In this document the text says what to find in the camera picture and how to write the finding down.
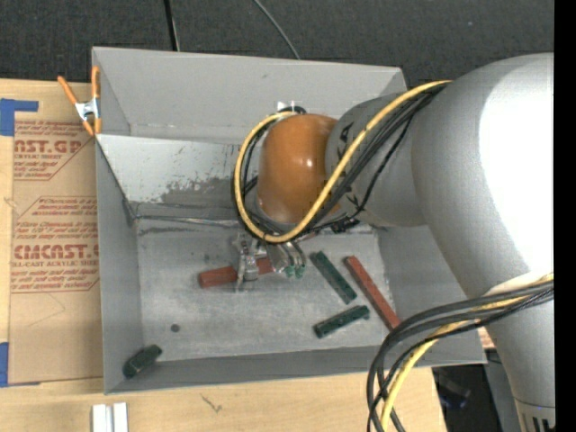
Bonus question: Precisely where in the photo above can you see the grey metal bin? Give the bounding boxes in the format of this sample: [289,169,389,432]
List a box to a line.
[91,46,489,396]

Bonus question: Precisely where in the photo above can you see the brown cardboard board, red print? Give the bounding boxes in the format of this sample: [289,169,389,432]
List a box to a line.
[0,77,105,387]

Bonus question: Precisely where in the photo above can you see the red-brown block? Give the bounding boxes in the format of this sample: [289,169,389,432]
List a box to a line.
[197,258,276,290]
[343,255,402,331]

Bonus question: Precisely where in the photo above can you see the dark green flat block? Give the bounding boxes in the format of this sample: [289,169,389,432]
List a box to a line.
[309,250,358,306]
[312,304,372,339]
[121,343,164,380]

